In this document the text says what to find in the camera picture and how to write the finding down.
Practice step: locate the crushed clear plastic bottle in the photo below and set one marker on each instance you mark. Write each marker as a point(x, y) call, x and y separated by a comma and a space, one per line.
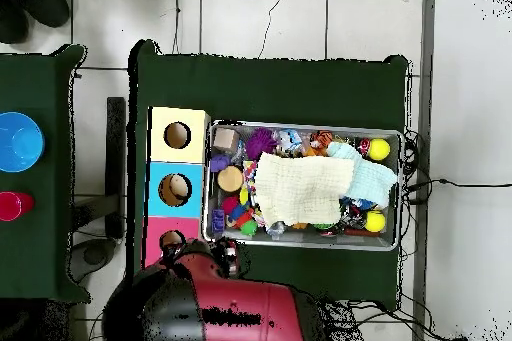
point(288, 139)

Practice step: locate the light blue waffle cloth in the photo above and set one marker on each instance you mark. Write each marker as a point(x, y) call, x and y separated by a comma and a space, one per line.
point(372, 181)

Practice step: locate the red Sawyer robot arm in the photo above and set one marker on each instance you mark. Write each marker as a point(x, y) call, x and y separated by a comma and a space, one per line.
point(248, 309)

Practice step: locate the wooden box with three holes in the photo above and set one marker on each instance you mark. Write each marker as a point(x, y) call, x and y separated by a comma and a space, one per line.
point(192, 197)

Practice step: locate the plain wooden cube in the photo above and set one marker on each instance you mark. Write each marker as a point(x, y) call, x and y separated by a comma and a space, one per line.
point(226, 139)

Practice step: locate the cream waffle cloth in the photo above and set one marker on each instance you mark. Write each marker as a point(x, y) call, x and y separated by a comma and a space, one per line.
point(300, 189)

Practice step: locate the red plastic cup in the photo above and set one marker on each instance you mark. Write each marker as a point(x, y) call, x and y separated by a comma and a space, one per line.
point(14, 206)

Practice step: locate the orange tiger plush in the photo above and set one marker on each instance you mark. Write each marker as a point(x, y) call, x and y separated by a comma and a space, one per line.
point(320, 140)

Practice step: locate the yellow ball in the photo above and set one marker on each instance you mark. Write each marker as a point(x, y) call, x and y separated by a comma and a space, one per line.
point(378, 149)
point(375, 221)

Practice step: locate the round tan wooden disc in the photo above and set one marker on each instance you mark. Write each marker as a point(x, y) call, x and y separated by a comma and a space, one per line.
point(230, 179)

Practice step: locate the blue plastic bowl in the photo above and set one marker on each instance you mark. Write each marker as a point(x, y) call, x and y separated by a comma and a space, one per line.
point(20, 143)

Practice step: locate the purple spiky ball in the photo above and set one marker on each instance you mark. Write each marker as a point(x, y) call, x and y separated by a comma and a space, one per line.
point(260, 143)

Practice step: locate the person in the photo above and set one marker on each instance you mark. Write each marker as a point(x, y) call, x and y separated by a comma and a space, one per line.
point(44, 5)

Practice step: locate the grey stand foot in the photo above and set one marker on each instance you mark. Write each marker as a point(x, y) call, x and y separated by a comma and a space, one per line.
point(94, 255)

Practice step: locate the shallow clear mesh bin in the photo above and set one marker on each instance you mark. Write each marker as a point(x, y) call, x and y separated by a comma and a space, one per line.
point(304, 239)

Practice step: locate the purple toy block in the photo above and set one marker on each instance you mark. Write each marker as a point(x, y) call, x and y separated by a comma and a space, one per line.
point(219, 163)

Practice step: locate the dark green table cloth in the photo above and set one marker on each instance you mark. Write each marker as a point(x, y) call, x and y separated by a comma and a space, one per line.
point(280, 89)
point(40, 77)

